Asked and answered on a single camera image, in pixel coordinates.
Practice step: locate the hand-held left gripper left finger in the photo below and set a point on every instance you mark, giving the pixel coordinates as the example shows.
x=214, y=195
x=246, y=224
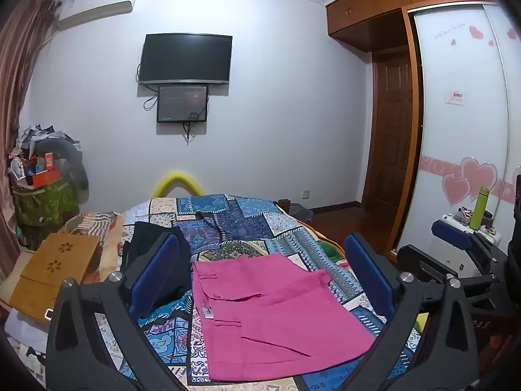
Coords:
x=156, y=269

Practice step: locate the wooden overhead cabinet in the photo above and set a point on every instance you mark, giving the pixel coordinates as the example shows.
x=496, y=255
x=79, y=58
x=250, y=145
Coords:
x=366, y=12

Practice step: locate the patchwork printed blanket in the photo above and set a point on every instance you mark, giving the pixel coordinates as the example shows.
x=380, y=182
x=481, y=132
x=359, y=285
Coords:
x=260, y=228

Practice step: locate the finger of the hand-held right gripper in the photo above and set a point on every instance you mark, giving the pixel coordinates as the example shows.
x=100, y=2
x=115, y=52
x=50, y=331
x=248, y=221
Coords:
x=427, y=260
x=452, y=232

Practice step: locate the striped orange bedsheet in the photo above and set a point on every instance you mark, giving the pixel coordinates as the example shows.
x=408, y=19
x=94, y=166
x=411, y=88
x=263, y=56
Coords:
x=93, y=224

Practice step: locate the orange box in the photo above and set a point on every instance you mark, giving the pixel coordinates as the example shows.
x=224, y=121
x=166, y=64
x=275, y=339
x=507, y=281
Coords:
x=44, y=179

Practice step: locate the pink pants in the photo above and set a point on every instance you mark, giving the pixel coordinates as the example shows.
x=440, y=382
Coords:
x=264, y=317

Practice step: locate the pink label sticker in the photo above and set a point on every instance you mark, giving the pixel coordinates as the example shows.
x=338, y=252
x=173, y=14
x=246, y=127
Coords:
x=456, y=97

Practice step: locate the white nightstand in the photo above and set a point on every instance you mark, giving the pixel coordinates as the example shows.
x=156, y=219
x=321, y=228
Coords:
x=464, y=260

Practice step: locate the wooden folding table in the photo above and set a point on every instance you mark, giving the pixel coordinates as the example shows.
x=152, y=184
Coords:
x=49, y=277

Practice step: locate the striped curtain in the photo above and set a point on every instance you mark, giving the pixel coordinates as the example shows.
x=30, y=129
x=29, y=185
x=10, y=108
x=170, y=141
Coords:
x=20, y=69

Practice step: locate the pile of clothes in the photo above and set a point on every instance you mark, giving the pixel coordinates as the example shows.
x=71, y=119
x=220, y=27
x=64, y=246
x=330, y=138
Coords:
x=32, y=134

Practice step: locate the green patterned basket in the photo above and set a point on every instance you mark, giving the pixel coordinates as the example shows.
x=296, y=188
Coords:
x=40, y=207

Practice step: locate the black wall television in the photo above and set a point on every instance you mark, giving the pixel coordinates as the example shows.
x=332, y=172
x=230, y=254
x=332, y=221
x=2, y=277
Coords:
x=185, y=59

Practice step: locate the white plastic bag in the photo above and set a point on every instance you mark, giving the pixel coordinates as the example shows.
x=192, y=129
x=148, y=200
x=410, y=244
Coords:
x=24, y=326

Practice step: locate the white heart-print wardrobe door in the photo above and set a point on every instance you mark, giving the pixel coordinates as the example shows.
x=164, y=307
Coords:
x=460, y=130

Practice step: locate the brown wooden door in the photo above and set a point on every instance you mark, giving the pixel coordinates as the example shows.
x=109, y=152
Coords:
x=390, y=138

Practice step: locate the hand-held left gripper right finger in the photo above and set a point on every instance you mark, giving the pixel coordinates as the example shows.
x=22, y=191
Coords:
x=368, y=277

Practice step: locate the wooden bed post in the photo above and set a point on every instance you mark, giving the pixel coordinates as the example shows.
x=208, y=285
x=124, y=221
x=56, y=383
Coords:
x=283, y=203

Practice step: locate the white air conditioner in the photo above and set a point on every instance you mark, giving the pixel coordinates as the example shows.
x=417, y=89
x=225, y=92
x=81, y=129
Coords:
x=97, y=4

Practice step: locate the green orange fleece blanket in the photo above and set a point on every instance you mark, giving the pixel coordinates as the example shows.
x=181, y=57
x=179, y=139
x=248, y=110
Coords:
x=327, y=250

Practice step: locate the green bottle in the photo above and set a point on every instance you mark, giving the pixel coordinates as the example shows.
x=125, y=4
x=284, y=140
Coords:
x=478, y=211

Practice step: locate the yellow foam tube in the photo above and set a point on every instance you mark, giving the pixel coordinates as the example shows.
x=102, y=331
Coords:
x=179, y=176

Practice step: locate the dark red printed cloth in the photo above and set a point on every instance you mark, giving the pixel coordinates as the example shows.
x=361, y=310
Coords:
x=492, y=334

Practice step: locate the small black monitor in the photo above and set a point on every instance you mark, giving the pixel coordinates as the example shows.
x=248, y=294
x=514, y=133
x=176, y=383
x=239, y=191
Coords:
x=183, y=104

